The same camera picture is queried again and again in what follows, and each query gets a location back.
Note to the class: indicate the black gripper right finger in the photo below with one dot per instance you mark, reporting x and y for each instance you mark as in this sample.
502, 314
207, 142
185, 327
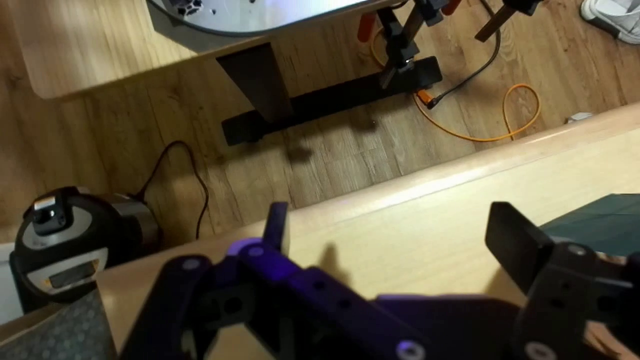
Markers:
527, 247

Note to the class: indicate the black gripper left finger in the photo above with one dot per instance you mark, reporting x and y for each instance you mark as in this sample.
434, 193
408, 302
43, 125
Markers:
266, 273

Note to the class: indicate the teal paper bag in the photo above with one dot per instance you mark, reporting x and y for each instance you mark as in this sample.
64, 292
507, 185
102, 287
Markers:
600, 222

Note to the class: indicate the black table leg base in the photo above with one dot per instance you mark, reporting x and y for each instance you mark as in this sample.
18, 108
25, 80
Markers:
266, 86

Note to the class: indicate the black silver rice cooker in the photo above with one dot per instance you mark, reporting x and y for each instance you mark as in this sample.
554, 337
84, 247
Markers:
67, 247

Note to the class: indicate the white plastic object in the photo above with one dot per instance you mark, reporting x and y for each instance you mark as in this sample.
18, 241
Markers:
617, 15

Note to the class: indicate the silver metal plate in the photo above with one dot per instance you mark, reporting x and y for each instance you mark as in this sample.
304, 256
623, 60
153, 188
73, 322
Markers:
266, 13

